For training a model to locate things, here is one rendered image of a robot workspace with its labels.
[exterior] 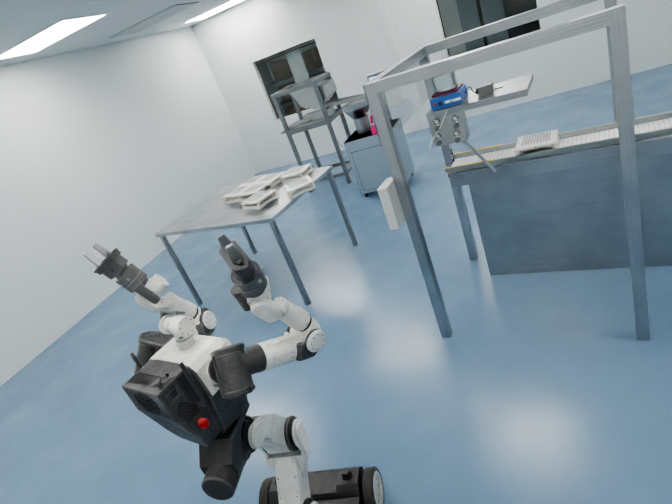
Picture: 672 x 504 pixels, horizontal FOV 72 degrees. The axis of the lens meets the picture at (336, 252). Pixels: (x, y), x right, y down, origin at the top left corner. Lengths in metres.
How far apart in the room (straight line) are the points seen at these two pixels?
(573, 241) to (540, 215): 0.28
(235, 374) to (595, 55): 7.47
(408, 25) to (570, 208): 5.40
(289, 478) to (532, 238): 2.29
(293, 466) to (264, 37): 7.77
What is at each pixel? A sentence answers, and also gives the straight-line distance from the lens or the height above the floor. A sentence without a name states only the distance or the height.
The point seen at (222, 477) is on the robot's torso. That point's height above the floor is 0.88.
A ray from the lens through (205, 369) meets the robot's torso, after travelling 1.54.
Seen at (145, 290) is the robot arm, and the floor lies 1.42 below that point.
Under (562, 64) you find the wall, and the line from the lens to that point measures 8.20.
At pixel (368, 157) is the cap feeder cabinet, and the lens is 5.84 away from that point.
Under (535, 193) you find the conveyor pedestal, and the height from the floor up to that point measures 0.63.
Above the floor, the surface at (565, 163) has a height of 0.82.
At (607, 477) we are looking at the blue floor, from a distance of 2.47.
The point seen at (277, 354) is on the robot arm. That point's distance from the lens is 1.51.
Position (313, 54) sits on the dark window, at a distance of 8.80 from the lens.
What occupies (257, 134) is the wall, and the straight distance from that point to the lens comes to 9.54.
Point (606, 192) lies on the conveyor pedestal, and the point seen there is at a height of 0.57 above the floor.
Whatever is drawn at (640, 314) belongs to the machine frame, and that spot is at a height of 0.18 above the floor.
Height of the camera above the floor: 2.00
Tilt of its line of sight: 24 degrees down
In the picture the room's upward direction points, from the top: 21 degrees counter-clockwise
